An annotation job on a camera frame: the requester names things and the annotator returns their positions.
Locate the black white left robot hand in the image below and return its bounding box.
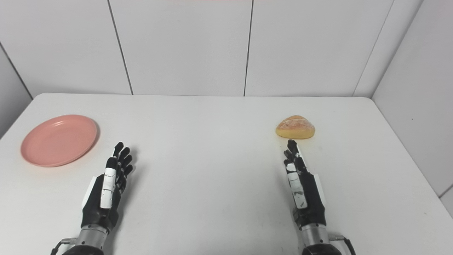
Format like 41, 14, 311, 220
81, 142, 134, 233

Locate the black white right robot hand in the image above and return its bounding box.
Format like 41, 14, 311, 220
283, 139, 327, 230

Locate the golden bread roll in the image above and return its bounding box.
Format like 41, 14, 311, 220
276, 115, 316, 139

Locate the pink round plate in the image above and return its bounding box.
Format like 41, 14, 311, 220
21, 114, 98, 168

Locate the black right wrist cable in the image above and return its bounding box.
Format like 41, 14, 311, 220
327, 233, 356, 255

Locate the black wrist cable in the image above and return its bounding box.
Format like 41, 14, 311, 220
51, 238, 78, 255
327, 233, 356, 255

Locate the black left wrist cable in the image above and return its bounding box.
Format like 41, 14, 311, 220
51, 238, 78, 255

